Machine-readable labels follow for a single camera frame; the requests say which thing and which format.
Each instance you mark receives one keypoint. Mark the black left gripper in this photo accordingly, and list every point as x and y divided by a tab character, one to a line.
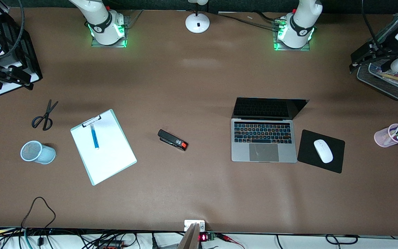
384	49

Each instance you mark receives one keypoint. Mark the blue marker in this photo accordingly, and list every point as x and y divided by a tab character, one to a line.
95	140

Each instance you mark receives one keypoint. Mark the silver laptop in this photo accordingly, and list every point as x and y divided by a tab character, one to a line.
264	152

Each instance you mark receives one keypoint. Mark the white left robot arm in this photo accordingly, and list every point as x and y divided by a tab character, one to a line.
297	27

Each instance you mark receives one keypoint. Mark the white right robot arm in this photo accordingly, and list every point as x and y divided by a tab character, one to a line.
104	24

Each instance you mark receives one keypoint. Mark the black stacked paper tray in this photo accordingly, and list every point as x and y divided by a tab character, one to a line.
29	58

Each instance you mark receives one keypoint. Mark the grey mesh desk tray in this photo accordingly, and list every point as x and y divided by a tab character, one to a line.
392	88

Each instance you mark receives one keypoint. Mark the black scissors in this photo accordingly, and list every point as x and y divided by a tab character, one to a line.
48	113

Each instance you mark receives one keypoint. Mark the blue mesh pen cup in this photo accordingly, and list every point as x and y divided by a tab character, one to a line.
38	154

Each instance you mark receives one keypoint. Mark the pink mesh pen cup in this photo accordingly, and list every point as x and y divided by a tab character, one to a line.
382	138

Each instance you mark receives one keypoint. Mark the green clipboard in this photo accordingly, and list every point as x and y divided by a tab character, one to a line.
92	120

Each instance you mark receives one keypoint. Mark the white computer mouse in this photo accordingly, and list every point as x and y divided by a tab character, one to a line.
323	151

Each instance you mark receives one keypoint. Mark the black mouse pad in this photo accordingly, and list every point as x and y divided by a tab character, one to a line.
306	155

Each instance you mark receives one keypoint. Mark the white paper sheet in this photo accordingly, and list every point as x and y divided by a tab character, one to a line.
109	159

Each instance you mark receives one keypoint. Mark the black and red stapler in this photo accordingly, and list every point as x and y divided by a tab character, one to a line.
171	139

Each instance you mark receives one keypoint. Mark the white round stand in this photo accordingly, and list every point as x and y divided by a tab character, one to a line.
197	24

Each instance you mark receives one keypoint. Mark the orange black connector block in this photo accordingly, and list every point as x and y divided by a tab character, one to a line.
111	245

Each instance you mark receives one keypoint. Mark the white socket box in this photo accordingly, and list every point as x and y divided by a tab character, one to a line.
189	223

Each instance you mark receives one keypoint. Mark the red LED display module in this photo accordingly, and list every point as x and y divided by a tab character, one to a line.
207	237

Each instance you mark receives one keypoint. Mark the grey wedge mount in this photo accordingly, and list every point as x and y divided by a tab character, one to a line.
190	240

